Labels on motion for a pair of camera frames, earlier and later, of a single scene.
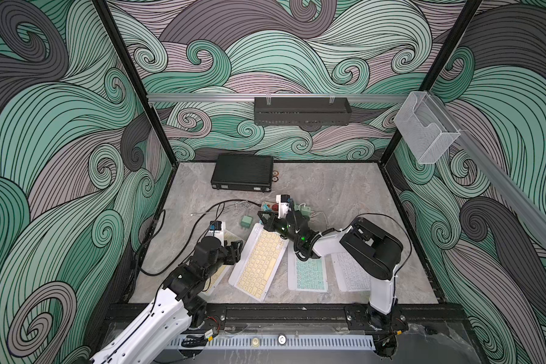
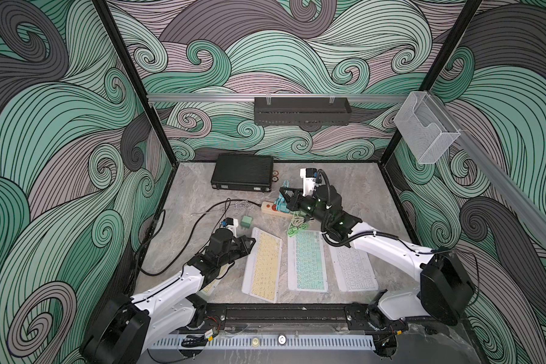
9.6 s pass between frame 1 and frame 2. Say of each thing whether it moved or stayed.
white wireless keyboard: stayed
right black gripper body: moved
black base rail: stayed
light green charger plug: stayed
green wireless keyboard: stayed
